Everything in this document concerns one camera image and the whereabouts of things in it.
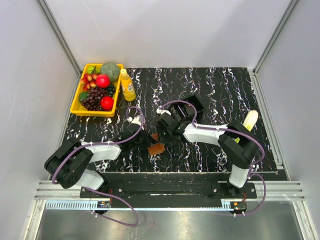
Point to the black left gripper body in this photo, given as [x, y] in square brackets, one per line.
[143, 141]

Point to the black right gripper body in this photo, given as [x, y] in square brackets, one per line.
[163, 135]

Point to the brown leather card holder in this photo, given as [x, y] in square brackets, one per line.
[157, 148]

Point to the black plastic card box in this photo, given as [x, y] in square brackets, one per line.
[184, 112]

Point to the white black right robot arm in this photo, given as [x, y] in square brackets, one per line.
[236, 141]

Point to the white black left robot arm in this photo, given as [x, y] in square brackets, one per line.
[68, 164]

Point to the yellow juice bottle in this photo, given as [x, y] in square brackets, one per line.
[128, 89]

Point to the red pomegranate lower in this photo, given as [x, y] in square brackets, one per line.
[107, 103]

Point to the red pomegranate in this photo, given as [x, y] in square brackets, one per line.
[107, 103]
[103, 81]

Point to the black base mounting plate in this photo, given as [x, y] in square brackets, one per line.
[144, 190]

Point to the black grape bunch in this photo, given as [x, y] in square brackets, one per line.
[110, 90]

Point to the dark purple grape bunch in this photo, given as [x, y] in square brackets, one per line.
[92, 102]

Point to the red pomegranate upper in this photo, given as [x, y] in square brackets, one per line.
[103, 81]

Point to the yellow plastic fruit tray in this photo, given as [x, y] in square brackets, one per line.
[77, 109]

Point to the green lime fruit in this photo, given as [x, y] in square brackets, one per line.
[83, 95]

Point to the green melon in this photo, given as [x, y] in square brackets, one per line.
[112, 70]

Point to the small red fruit cluster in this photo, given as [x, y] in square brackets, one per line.
[88, 82]

